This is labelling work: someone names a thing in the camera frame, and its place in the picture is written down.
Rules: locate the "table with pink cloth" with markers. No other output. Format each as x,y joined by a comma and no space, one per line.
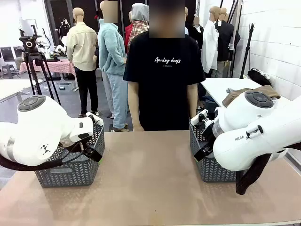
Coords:
58,66

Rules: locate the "black light stand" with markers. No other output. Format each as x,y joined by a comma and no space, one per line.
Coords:
247,51

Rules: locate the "black bag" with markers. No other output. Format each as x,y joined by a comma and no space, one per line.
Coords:
258,76

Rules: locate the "mannequin in light blue fleece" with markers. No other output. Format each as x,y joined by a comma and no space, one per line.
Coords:
111,54

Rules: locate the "mannequin in black shirt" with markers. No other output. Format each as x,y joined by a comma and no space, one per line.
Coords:
225,42

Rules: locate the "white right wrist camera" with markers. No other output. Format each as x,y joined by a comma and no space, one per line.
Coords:
198,118

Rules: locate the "mannequin in cream shirt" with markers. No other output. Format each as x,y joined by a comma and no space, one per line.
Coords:
82,51

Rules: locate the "grey plastic lattice basket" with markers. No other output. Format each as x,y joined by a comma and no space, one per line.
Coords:
75,171
211,169

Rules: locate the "mannequin in dark jacket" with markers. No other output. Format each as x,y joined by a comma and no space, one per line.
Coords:
195,30

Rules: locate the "grey stool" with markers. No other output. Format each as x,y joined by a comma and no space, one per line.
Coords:
9,70

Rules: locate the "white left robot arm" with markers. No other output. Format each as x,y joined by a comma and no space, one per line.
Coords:
37,131

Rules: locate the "mannequin in plaid hoodie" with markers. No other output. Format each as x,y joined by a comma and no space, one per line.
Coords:
137,26

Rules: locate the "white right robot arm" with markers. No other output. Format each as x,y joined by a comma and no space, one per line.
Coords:
258,131

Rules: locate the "brown folded garment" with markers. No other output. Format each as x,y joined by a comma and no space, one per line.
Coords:
235,94

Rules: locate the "person's right hand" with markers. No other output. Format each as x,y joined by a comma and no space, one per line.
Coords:
138,127

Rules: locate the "person in black T-shirt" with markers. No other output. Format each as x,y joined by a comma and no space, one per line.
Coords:
162,94

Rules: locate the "person's left forearm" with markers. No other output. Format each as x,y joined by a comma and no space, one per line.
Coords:
192,101

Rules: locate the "mannequin in white shirt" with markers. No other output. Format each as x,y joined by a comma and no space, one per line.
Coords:
210,47

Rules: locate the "black camera tripod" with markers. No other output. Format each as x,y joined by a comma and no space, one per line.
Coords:
31,54

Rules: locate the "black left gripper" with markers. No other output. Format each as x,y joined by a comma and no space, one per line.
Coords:
90,150

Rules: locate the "person's right forearm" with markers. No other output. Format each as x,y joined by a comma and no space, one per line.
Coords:
133,101

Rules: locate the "white table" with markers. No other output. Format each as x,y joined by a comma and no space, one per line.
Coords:
221,87
11,88

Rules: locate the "grey floor crate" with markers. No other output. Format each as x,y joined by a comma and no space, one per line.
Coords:
67,86

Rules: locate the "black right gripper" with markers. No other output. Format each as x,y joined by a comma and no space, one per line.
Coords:
207,136

